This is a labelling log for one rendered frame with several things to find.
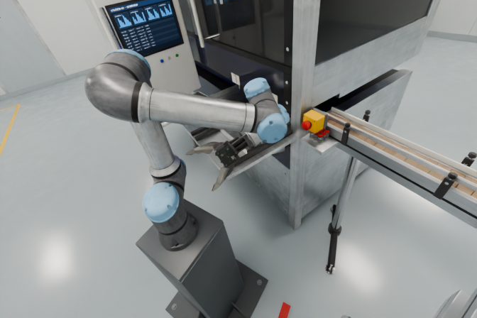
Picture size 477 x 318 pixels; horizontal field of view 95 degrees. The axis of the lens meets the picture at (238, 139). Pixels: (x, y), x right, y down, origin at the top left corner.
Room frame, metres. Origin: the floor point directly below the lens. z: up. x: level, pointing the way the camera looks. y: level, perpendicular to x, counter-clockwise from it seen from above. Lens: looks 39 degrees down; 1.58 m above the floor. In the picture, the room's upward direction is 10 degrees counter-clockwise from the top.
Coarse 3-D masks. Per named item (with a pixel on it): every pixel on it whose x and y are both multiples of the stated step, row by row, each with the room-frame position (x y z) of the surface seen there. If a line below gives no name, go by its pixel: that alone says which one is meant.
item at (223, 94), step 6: (222, 90) 1.36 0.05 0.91; (228, 90) 1.38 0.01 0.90; (234, 90) 1.40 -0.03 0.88; (240, 90) 1.38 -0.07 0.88; (210, 96) 1.32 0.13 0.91; (216, 96) 1.34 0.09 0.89; (222, 96) 1.34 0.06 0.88; (228, 96) 1.33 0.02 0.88; (234, 96) 1.31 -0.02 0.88; (240, 96) 1.30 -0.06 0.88; (246, 102) 1.20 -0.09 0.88
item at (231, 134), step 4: (288, 128) 0.84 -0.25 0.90; (224, 132) 0.91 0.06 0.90; (228, 132) 0.93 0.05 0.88; (232, 132) 0.92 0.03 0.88; (236, 132) 0.92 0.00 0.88; (228, 136) 0.88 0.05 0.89; (232, 136) 0.85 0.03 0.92; (236, 136) 0.88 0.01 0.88; (240, 136) 0.88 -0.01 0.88; (260, 144) 0.76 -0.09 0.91; (248, 148) 0.74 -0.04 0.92; (252, 148) 0.74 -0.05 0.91; (244, 152) 0.75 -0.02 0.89; (248, 152) 0.73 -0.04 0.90
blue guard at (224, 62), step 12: (192, 48) 1.81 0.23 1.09; (204, 48) 1.60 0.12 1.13; (216, 48) 1.43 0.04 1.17; (204, 60) 1.64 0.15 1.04; (216, 60) 1.46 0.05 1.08; (228, 60) 1.32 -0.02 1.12; (240, 60) 1.20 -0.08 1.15; (252, 60) 1.09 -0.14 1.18; (228, 72) 1.34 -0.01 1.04; (240, 72) 1.21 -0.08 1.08; (252, 72) 1.10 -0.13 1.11; (264, 72) 1.01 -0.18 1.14; (276, 72) 0.93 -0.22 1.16; (276, 84) 0.93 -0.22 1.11
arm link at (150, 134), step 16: (112, 64) 0.53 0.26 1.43; (128, 64) 0.56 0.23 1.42; (144, 64) 0.63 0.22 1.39; (144, 80) 0.58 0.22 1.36; (144, 128) 0.56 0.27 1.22; (160, 128) 0.60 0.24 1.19; (144, 144) 0.57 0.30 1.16; (160, 144) 0.58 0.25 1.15; (160, 160) 0.57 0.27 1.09; (176, 160) 0.61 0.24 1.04; (160, 176) 0.55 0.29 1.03; (176, 176) 0.57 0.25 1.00
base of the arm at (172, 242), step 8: (192, 216) 0.50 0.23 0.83; (184, 224) 0.44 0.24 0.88; (192, 224) 0.46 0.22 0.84; (160, 232) 0.42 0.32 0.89; (176, 232) 0.42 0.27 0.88; (184, 232) 0.42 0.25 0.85; (192, 232) 0.44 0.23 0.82; (160, 240) 0.42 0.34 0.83; (168, 240) 0.41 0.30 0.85; (176, 240) 0.41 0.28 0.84; (184, 240) 0.41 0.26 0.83; (192, 240) 0.42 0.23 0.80; (168, 248) 0.40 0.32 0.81; (176, 248) 0.39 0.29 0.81
